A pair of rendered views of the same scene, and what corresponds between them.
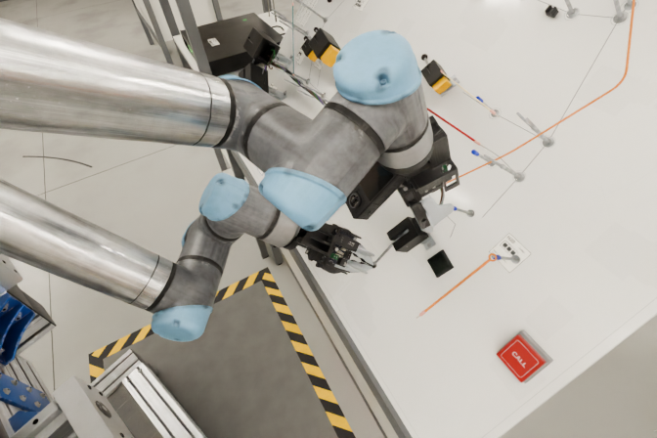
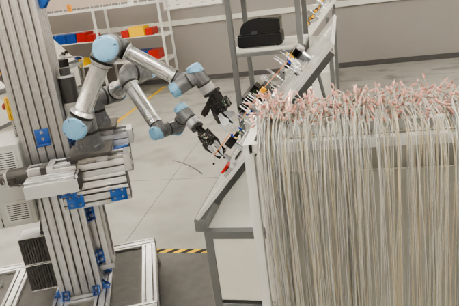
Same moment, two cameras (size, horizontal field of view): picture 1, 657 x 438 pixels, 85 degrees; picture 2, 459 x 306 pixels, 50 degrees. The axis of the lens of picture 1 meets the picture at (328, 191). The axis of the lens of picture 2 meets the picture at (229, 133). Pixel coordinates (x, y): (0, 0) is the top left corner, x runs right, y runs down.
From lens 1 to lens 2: 220 cm
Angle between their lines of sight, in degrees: 44
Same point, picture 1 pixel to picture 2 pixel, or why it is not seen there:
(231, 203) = (179, 108)
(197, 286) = (162, 126)
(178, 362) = (172, 267)
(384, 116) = (190, 76)
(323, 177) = (175, 83)
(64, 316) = (139, 231)
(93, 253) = (146, 106)
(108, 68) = (155, 61)
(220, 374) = (186, 280)
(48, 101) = (146, 63)
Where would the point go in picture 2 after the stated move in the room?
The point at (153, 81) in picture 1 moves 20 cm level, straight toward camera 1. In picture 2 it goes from (161, 65) to (147, 73)
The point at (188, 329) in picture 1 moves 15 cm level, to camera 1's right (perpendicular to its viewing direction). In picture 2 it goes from (154, 132) to (175, 134)
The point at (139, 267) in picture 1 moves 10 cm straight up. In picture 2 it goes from (152, 113) to (149, 95)
